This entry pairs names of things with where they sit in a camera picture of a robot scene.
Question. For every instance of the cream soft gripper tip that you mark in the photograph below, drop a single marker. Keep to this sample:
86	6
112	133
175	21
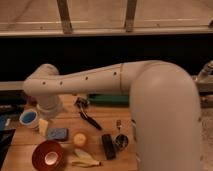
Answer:
43	126

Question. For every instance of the red bowl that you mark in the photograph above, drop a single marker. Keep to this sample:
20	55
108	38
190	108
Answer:
47	156

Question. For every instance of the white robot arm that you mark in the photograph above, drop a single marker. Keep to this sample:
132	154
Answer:
164	105

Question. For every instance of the green plastic tray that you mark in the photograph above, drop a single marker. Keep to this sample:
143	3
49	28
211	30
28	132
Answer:
108	99

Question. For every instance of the blue and white cup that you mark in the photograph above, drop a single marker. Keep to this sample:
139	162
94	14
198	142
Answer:
30	119

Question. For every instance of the blue sponge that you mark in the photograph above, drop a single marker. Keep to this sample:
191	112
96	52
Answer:
59	134

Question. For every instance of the orange round fruit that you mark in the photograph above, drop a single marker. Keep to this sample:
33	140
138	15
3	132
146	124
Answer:
80	140

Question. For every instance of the black remote control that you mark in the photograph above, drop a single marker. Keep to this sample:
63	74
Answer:
108	146

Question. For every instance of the metal spoon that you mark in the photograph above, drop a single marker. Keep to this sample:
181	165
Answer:
121	142

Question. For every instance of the black handled brush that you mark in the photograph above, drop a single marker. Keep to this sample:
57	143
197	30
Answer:
82	104

